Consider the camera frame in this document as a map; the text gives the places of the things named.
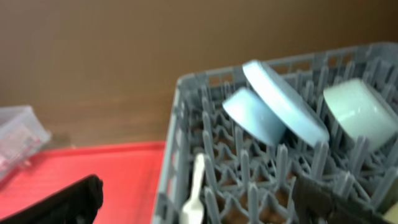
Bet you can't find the grey dishwasher rack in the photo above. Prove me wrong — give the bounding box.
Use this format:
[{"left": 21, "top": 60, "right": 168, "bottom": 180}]
[{"left": 152, "top": 42, "right": 397, "bottom": 223}]

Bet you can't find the light blue plate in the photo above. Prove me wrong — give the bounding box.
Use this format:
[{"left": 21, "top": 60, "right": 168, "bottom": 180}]
[{"left": 242, "top": 60, "right": 330, "bottom": 146}]

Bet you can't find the red serving tray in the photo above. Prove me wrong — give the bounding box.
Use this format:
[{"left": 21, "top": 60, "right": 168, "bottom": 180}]
[{"left": 1, "top": 142, "right": 164, "bottom": 224}]

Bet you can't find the light blue bowl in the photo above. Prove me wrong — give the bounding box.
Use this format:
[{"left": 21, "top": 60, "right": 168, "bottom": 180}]
[{"left": 222, "top": 87, "right": 287, "bottom": 147}]

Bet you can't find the clear plastic bin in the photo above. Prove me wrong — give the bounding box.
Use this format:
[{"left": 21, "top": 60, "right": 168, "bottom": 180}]
[{"left": 1, "top": 105, "right": 52, "bottom": 178}]

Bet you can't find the mint green bowl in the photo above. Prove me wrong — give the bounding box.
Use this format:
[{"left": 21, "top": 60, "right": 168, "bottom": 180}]
[{"left": 323, "top": 78, "right": 397, "bottom": 152}]

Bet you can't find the yellow plastic cup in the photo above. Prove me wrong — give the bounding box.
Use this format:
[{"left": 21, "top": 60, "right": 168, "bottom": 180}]
[{"left": 383, "top": 203, "right": 398, "bottom": 224}]

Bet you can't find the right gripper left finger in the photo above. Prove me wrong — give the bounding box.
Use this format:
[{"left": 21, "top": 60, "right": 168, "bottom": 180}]
[{"left": 1, "top": 174, "right": 104, "bottom": 224}]

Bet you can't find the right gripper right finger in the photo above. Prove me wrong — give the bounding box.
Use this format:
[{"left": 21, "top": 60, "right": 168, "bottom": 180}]
[{"left": 292, "top": 175, "right": 386, "bottom": 224}]

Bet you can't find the white plastic spoon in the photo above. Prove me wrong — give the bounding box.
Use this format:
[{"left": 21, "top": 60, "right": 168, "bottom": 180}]
[{"left": 179, "top": 153, "right": 205, "bottom": 224}]

